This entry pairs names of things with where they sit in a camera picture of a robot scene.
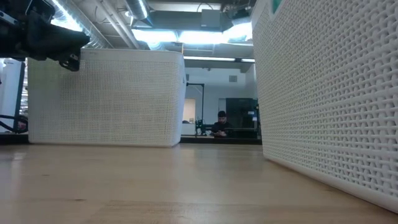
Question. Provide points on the grey wall vent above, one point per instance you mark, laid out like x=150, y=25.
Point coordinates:
x=233, y=78

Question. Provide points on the black metal stand frame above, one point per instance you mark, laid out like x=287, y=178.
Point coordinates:
x=203, y=99

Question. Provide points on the ceiling strip light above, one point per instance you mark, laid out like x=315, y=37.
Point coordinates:
x=211, y=58

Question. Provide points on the grey ceiling box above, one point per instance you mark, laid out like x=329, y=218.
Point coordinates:
x=211, y=19

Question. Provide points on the green machine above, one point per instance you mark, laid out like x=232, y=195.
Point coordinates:
x=202, y=127

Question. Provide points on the bright ceiling light panel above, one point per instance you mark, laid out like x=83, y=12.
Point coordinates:
x=199, y=36

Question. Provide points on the white perforated plastic basket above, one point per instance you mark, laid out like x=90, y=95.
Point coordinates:
x=105, y=99
x=335, y=102

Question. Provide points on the silver ceiling duct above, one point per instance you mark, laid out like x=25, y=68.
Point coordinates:
x=90, y=28

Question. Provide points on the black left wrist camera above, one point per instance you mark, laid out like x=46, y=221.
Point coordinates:
x=40, y=7

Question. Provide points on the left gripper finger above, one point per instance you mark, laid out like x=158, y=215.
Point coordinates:
x=68, y=42

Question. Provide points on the black cabinet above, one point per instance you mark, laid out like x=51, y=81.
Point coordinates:
x=242, y=112

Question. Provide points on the person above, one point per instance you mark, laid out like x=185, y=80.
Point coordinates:
x=221, y=126

